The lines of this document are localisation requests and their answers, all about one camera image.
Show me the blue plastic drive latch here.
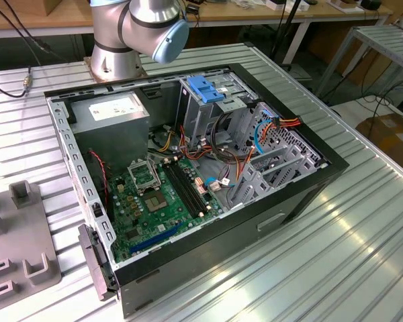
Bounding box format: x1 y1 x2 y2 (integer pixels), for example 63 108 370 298
187 75 225 105

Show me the metal socket cover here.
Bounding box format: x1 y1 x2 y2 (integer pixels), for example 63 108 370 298
127 160 163 195

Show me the grey power supply unit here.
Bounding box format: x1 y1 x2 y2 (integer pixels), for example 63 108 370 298
69 90 151 172

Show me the black RAM slot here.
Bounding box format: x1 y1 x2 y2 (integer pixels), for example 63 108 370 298
171 160 205 214
167 160 201 216
176 158 210 211
163 161 196 218

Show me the black open PC case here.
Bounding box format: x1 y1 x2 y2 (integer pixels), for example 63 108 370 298
43 62 351 319

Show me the black stand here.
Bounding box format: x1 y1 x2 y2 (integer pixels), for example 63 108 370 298
271 0 305 65

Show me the grey plastic case panel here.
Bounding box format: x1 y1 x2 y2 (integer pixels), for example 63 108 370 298
77 223 118 302

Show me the grey optical drive cage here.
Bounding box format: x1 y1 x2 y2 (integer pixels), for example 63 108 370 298
176 71 258 148

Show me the metal slat side table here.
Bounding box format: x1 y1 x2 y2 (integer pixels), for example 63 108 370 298
317 25 403 98

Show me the light blue board wire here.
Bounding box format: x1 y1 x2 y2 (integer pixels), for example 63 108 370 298
204 176 236 189

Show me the blue expansion slot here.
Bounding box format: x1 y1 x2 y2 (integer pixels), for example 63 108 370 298
130 223 184 254

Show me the black cable bundle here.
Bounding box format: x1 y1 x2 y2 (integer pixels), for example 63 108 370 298
210 113 244 165

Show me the robot cable with metal connector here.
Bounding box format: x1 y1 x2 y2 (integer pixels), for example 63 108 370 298
0 0 71 99

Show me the cardboard box with label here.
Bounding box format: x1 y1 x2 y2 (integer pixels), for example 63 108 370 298
355 112 403 168

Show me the blue data wire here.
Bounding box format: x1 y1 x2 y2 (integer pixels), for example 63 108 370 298
253 117 278 156

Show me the CPU socket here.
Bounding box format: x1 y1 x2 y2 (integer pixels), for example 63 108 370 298
142 191 171 215

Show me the red black fan wire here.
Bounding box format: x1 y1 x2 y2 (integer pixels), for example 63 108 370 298
88 150 111 206

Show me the green motherboard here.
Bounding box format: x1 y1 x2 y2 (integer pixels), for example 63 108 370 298
107 157 226 264

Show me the black case fan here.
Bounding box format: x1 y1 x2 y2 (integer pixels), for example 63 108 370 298
86 150 116 223

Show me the grey parts rack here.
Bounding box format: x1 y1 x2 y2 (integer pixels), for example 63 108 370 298
0 179 63 316

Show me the red yellow power wire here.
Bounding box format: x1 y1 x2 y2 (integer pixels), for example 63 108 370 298
234 115 303 184

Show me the beige board connector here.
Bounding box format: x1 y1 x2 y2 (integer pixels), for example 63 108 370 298
194 177 208 198

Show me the red orange wire bundle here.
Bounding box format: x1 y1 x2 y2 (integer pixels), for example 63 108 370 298
178 124 219 164

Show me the grey disk bay cage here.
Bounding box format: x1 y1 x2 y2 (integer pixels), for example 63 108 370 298
226 101 330 211

